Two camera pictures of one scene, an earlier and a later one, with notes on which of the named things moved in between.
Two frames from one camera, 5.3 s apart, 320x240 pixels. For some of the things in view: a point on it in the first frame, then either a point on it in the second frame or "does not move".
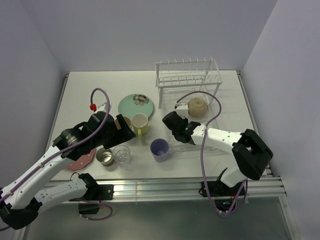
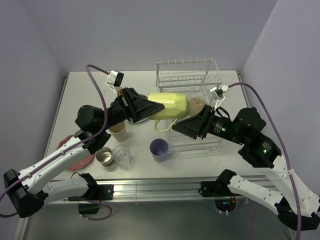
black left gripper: (124, 128) -> (135, 107)
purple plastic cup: (160, 148) does not move
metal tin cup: (105, 156) does not move
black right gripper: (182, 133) -> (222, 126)
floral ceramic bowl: (197, 107) does not move
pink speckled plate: (81, 162) does not move
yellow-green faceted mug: (140, 124) -> (176, 107)
